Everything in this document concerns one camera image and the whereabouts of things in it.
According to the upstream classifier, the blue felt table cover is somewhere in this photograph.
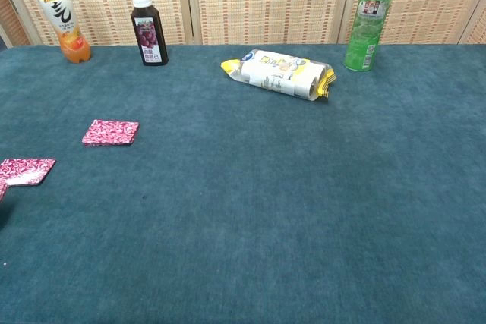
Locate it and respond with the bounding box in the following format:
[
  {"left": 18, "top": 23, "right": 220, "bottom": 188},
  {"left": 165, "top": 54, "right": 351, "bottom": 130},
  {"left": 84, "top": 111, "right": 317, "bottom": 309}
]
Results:
[{"left": 0, "top": 42, "right": 486, "bottom": 324}]

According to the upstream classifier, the yellow white snack bag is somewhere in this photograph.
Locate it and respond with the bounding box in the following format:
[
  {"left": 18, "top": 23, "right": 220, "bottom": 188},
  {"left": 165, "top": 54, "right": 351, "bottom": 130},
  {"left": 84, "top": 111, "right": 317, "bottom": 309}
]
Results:
[{"left": 220, "top": 49, "right": 338, "bottom": 103}]

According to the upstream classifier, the dark grape juice bottle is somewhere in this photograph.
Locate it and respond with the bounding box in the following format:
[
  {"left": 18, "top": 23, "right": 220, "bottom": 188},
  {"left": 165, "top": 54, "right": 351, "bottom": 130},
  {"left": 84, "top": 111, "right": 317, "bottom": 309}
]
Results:
[{"left": 130, "top": 0, "right": 169, "bottom": 67}]

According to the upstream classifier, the green chips can red lid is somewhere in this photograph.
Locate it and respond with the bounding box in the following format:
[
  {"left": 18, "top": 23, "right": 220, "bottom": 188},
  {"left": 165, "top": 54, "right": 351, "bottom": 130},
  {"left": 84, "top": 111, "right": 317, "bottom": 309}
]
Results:
[{"left": 342, "top": 0, "right": 402, "bottom": 72}]

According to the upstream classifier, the orange tea drink bottle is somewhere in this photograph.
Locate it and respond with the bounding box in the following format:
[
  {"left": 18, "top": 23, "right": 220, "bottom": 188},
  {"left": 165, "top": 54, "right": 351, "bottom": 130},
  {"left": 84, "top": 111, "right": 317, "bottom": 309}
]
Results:
[{"left": 36, "top": 0, "right": 93, "bottom": 64}]

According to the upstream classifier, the brown woven screen panel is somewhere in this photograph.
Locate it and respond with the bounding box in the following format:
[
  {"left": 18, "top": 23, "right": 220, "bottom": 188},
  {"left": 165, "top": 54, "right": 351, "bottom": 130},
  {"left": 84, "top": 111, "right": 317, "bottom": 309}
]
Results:
[{"left": 0, "top": 0, "right": 33, "bottom": 49}]

